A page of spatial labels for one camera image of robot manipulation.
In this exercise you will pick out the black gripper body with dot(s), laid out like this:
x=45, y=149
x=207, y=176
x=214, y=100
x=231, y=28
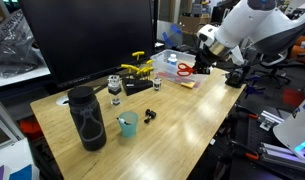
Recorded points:
x=204, y=60

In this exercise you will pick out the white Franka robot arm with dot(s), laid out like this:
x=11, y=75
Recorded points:
x=255, y=23

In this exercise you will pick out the clear plastic storage container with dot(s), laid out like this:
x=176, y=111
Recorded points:
x=165, y=63

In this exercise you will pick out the yellow sticky note pad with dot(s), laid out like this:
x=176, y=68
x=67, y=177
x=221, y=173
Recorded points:
x=188, y=85

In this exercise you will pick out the white bottle blue label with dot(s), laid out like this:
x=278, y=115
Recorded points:
x=172, y=60

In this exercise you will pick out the red long nose pliers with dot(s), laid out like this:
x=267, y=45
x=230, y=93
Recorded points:
x=170, y=77

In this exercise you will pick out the cardboard box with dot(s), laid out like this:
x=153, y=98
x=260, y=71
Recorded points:
x=188, y=23

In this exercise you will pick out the small clear glass jar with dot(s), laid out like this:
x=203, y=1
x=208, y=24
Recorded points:
x=157, y=83

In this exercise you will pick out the small black clip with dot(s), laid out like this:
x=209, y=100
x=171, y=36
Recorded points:
x=149, y=115

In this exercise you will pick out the grey mesh office chair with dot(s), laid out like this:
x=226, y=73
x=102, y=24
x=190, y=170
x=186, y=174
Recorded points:
x=275, y=71

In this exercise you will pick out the tall clear jar black band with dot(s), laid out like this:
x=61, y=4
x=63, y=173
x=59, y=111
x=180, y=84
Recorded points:
x=114, y=89

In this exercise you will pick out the teal plastic cup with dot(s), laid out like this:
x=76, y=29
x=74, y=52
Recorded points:
x=128, y=128

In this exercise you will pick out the black and white marker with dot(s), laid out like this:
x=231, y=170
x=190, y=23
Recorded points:
x=122, y=121

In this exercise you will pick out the large black monitor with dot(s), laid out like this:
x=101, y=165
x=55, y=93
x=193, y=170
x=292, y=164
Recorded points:
x=92, y=33

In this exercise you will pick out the black insulated water bottle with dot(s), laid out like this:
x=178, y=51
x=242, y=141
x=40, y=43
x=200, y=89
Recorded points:
x=88, y=123

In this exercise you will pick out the grey plastic bag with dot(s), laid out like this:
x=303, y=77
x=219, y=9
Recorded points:
x=12, y=43

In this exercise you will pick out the black desk clamp mount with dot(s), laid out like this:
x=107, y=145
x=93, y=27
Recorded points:
x=237, y=77

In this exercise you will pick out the aluminium corner bracket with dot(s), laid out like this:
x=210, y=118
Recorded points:
x=270, y=120

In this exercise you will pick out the aluminium extrusion rail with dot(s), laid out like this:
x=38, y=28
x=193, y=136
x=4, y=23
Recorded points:
x=282, y=156

